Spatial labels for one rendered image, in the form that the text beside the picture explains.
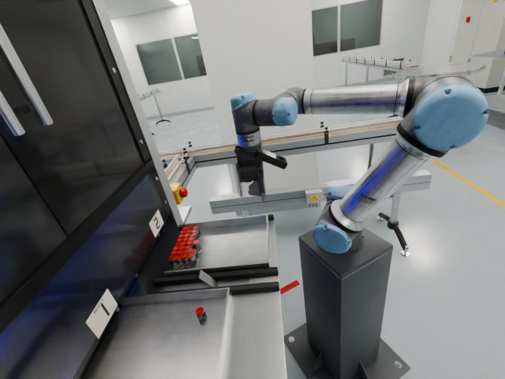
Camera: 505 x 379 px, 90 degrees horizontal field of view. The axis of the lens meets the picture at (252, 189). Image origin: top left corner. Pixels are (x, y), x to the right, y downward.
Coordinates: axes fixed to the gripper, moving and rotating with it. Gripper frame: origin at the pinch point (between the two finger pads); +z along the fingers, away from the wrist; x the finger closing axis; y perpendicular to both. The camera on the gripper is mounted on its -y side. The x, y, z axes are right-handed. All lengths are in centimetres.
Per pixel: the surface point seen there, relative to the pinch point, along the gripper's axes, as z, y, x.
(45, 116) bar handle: -42, 32, 35
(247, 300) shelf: 14.8, 7.3, 30.5
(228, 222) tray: 12.8, 16.4, -5.2
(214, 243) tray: 14.6, 21.2, 4.7
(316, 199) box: 54, -31, -79
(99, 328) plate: 2, 38, 44
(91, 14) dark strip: -61, 39, -3
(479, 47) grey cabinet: 20, -439, -518
